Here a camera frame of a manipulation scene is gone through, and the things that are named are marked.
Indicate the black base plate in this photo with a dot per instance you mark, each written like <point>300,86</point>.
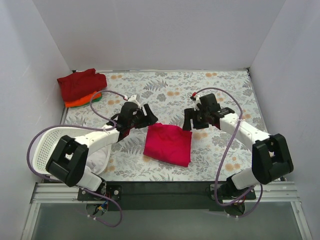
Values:
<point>162,195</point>

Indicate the pink t shirt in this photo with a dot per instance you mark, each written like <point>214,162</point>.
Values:
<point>169,144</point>

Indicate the floral tablecloth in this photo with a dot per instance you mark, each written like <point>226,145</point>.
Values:
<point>168,94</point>

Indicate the aluminium frame rail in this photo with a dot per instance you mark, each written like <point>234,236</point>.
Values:
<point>58,212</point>

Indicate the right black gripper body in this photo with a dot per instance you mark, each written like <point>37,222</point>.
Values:
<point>194,116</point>

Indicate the dark red folded shirt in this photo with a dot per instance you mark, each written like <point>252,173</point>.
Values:
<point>80,84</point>

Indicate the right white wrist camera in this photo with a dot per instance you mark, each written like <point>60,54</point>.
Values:
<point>197,102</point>

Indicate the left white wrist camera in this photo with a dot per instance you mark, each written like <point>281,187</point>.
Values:
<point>133,98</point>

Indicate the white garment in basket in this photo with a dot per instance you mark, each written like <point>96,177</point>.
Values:
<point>98,161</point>

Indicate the white plastic laundry basket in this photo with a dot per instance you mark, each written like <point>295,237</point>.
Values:
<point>45,150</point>

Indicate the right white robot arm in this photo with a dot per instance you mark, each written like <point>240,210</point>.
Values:
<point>270,155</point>

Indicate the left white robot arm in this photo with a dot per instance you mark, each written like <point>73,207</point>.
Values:
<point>68,160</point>

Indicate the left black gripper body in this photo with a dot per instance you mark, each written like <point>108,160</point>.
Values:
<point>144,116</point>

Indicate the green folded shirt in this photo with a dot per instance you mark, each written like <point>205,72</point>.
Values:
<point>97,98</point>

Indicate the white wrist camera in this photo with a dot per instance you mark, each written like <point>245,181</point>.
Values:
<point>133,98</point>
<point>197,102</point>

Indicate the orange folded shirt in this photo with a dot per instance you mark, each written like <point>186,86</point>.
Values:
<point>80,102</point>

